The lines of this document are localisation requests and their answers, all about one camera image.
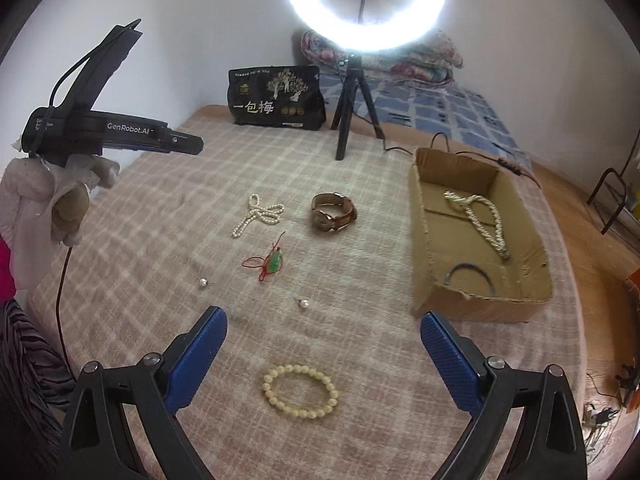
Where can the floral pillow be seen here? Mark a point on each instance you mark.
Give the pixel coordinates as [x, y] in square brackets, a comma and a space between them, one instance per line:
[425, 67]

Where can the striped black grey clothing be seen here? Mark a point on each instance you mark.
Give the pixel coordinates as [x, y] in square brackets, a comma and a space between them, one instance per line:
[25, 360]

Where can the person's left hand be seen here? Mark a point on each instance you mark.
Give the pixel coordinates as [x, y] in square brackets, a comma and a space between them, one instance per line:
[67, 200]

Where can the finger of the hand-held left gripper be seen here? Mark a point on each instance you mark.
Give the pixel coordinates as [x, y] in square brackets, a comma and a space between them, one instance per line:
[182, 142]

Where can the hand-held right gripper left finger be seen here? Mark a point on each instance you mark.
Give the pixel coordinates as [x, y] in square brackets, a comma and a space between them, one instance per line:
[197, 360]

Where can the black tripod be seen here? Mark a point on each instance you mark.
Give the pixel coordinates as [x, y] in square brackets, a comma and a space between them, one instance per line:
[345, 110]

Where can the black snack bag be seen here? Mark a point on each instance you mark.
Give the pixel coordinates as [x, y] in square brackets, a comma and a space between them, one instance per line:
[275, 105]

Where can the black metal clothes rack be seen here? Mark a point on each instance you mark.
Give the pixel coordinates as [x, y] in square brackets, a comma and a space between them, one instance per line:
[607, 170]

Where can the blue patterned mattress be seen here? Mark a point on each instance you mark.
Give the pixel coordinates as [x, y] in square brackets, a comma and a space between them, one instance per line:
[440, 110]

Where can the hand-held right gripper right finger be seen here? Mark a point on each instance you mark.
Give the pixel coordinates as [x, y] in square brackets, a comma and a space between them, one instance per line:
[447, 360]

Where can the cardboard box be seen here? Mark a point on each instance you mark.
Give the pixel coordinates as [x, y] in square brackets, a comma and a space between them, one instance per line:
[450, 305]

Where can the beige plaid blanket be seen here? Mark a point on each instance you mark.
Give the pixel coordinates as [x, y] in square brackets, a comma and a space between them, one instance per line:
[375, 270]

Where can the dark thin bangle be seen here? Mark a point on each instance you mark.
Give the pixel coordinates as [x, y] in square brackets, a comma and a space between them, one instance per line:
[470, 265]

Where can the orange table cloth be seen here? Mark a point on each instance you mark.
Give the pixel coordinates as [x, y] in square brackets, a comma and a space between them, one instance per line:
[632, 276]

